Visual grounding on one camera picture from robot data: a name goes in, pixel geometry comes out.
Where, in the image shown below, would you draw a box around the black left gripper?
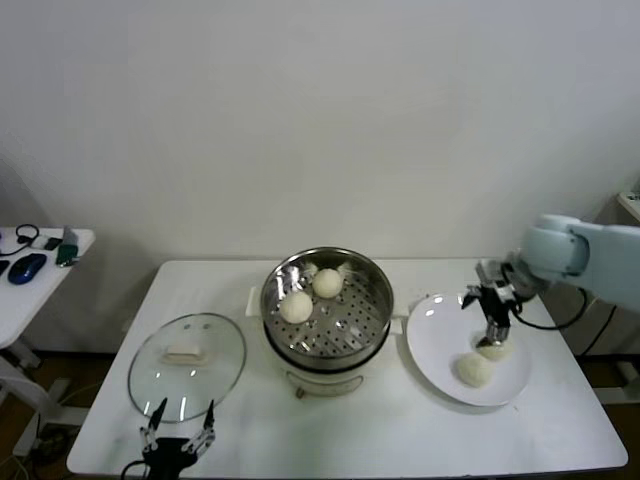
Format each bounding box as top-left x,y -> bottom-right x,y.
138,397 -> 218,480

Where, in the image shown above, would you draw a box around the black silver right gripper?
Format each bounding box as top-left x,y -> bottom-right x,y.
460,271 -> 534,350

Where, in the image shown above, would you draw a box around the white steamed baozi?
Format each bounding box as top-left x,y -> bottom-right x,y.
474,337 -> 516,363
278,290 -> 315,324
311,267 -> 346,301
453,351 -> 496,389

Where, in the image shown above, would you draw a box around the round glass pot lid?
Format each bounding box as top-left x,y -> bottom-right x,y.
127,311 -> 249,424

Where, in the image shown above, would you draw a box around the stainless steel steamer basket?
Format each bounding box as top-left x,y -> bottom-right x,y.
260,245 -> 397,369

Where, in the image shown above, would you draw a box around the white round plate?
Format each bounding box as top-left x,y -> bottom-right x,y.
405,291 -> 534,408

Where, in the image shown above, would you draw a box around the cream electric cooker base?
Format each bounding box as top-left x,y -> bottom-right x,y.
246,284 -> 404,400

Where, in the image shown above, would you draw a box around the white side desk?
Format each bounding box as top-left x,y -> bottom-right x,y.
615,189 -> 640,219

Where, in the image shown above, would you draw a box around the white side table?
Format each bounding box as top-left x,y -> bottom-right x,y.
0,227 -> 98,454

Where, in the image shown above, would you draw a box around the green grey handheld device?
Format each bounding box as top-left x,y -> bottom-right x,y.
55,224 -> 83,269

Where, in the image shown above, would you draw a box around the blue computer mouse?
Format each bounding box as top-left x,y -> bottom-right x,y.
8,252 -> 51,286

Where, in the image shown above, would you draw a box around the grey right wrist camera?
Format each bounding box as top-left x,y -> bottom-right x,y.
474,258 -> 505,282

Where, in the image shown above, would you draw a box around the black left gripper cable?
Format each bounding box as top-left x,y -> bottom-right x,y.
121,458 -> 152,480

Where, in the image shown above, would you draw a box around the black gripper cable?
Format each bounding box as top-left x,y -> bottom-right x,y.
121,458 -> 152,480
508,286 -> 590,331

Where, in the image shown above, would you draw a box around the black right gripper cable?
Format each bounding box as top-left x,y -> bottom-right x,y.
508,286 -> 590,331

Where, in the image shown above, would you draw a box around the tangled floor cables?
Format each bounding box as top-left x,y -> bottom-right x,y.
12,427 -> 71,480

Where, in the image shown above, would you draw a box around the black earphone cable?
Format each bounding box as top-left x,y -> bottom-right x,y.
0,222 -> 42,254

